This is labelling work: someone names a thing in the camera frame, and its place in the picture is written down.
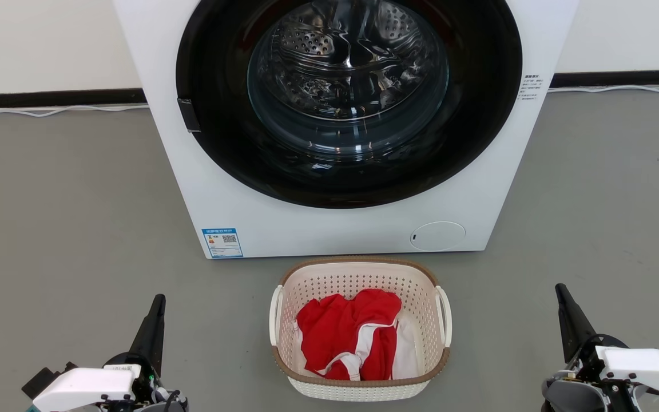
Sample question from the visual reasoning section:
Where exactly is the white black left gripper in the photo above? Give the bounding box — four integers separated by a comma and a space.
32, 294, 167, 412

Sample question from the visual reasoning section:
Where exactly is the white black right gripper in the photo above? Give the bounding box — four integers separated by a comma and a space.
555, 283, 659, 412

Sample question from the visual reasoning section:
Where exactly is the cream perforated laundry basket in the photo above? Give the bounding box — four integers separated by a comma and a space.
269, 256, 453, 402

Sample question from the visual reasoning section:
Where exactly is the blue energy label sticker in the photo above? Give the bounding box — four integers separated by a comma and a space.
201, 228, 244, 259

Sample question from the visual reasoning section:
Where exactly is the round white filter cover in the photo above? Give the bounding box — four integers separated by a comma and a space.
410, 221, 466, 252

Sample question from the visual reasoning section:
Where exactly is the red garment with white trim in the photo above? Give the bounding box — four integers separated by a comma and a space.
296, 289, 402, 382

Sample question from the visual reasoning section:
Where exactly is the black round glass washer door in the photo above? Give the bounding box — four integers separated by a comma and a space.
176, 0, 523, 209

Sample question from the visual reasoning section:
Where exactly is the white front-load washing machine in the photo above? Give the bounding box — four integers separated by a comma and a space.
113, 0, 580, 259

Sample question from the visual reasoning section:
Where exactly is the small printed text sticker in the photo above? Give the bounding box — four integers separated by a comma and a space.
517, 73, 545, 102

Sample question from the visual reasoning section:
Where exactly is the black washer door handle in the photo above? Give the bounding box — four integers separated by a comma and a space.
177, 98, 201, 133

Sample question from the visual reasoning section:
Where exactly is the white floor cable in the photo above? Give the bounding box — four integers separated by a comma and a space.
0, 104, 150, 118
547, 85, 659, 94

